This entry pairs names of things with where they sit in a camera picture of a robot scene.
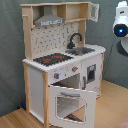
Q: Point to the white microwave door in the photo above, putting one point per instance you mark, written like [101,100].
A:
[93,12]

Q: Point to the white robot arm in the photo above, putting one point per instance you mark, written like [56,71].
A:
[120,27]

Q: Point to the wooden toy kitchen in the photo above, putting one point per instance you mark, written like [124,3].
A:
[46,40]

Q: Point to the black toy stovetop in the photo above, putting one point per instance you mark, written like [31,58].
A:
[52,59]

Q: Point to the grey toy sink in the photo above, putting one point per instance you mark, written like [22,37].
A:
[79,51]

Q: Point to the white dishwasher door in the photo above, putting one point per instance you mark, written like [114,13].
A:
[91,73]

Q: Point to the white oven door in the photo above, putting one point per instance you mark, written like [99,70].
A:
[64,101]

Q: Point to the grey range hood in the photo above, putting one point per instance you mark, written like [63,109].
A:
[48,18]

